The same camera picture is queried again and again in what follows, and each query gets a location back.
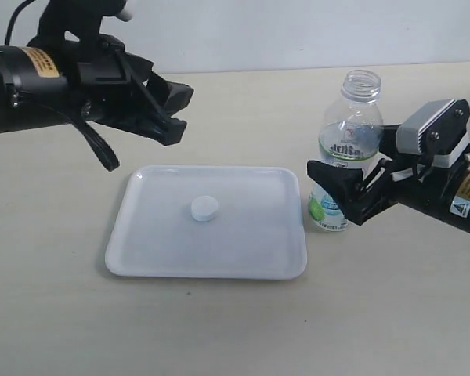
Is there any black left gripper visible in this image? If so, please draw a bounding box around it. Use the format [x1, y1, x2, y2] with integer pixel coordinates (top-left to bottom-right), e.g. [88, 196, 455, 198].
[60, 34, 194, 146]

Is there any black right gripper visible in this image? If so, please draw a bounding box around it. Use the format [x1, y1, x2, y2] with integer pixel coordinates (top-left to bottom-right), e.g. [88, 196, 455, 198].
[306, 124, 470, 227]

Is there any clear plastic water bottle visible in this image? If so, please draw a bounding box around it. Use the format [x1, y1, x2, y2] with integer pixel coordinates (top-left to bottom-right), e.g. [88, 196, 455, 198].
[307, 69, 385, 233]

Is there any white bottle cap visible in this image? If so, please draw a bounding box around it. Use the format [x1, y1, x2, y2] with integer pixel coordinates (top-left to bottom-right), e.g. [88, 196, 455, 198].
[190, 195, 219, 222]

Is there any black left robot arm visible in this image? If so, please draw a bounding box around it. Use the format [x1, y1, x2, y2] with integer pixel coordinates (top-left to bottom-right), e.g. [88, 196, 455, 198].
[0, 34, 194, 146]

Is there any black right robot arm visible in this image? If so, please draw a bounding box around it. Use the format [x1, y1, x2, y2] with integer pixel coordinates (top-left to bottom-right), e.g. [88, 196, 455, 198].
[307, 125, 470, 233]

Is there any white rectangular plastic tray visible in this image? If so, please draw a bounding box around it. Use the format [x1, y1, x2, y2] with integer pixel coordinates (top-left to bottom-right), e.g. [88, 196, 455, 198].
[105, 166, 307, 280]

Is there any black cable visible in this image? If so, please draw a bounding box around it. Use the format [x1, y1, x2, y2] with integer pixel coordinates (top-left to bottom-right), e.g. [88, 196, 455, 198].
[3, 0, 121, 172]

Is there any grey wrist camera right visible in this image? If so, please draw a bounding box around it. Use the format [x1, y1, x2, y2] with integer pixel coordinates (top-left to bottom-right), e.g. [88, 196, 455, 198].
[396, 99, 470, 168]

